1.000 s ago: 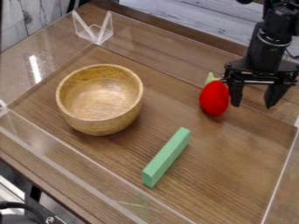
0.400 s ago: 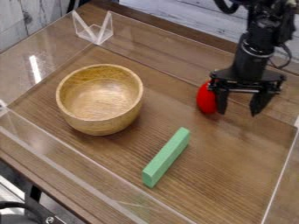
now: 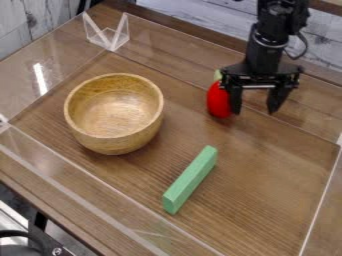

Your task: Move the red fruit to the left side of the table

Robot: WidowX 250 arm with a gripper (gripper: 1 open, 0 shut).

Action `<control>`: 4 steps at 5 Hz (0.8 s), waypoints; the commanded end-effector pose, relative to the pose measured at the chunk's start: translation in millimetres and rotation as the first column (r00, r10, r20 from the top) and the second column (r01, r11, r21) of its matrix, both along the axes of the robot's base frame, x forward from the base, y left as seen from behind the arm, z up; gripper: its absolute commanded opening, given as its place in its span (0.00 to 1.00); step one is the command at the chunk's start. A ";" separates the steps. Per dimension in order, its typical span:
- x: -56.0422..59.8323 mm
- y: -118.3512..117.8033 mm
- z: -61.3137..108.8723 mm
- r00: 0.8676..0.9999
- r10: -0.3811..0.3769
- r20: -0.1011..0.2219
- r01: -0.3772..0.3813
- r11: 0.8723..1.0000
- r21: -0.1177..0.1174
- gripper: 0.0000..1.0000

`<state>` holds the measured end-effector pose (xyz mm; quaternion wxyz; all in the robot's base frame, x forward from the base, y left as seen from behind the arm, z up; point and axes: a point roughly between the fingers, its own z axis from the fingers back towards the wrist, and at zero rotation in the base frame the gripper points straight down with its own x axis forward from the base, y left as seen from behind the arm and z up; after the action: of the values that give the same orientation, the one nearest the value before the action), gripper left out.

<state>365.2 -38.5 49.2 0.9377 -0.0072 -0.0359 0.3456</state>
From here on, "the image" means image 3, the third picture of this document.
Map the clear acrylic corner bracket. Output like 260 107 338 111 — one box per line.
81 13 129 52

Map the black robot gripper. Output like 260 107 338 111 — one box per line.
220 62 303 115

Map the clear acrylic tray wall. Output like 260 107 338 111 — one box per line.
0 115 223 256

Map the black cable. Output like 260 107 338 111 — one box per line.
0 228 41 256

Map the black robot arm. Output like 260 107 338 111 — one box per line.
220 0 310 115

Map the red toy fruit green stem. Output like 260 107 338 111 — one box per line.
206 70 231 118

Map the wooden bowl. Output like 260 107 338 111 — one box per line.
63 73 164 155

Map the green rectangular block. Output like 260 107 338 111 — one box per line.
161 145 218 215

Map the black table leg clamp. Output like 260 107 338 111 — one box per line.
28 211 75 256

